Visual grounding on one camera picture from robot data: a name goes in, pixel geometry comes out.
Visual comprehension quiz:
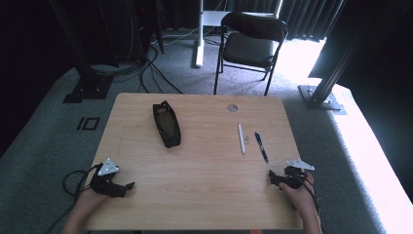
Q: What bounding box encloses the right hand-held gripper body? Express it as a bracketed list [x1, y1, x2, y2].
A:
[275, 158, 316, 190]

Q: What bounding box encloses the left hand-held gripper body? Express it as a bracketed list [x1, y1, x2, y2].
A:
[89, 157, 129, 199]

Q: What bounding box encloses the blue pen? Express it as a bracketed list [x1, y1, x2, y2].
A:
[254, 131, 270, 165]

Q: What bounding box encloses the white pen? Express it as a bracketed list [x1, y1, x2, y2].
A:
[238, 123, 247, 155]

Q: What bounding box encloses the black pencil case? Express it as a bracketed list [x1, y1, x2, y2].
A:
[152, 99, 182, 149]

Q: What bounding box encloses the person's right hand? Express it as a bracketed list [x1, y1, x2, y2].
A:
[278, 171, 316, 219]

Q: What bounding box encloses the person's left hand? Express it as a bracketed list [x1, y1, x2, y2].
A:
[71, 187, 110, 219]

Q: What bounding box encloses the black metal stand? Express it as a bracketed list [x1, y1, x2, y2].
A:
[48, 0, 115, 104]
[297, 0, 381, 115]

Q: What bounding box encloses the black folding chair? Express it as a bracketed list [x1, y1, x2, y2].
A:
[212, 11, 289, 97]

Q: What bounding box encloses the dark curtain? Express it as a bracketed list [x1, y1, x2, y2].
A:
[162, 0, 345, 42]

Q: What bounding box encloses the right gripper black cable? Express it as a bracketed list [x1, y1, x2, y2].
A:
[290, 172, 323, 234]

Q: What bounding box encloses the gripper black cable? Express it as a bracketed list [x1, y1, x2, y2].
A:
[45, 164, 103, 234]
[290, 172, 323, 234]

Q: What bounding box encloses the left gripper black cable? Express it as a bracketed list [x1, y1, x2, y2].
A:
[45, 164, 103, 234]

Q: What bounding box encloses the bundle of floor cables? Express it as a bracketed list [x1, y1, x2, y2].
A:
[91, 0, 225, 96]

